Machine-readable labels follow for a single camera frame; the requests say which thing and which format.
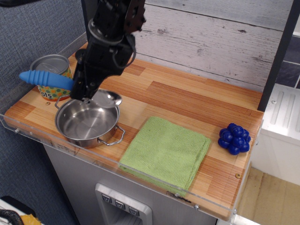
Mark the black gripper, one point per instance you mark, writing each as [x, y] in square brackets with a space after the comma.
[99, 61]

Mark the blue handled metal spoon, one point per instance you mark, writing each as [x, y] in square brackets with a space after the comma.
[58, 82]

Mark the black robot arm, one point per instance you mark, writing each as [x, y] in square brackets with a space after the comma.
[111, 20]

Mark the green folded cloth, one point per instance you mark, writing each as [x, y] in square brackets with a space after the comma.
[166, 155]

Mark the small stainless steel pot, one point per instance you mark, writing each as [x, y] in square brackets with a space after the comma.
[90, 123]

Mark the polka dot tin can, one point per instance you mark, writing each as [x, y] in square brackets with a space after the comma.
[56, 64]

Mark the grey toy fridge front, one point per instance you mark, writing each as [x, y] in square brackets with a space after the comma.
[79, 179]

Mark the blue toy grape bunch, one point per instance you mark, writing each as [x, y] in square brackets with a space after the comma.
[235, 139]

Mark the black vertical post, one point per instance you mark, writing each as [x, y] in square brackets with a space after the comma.
[280, 54]

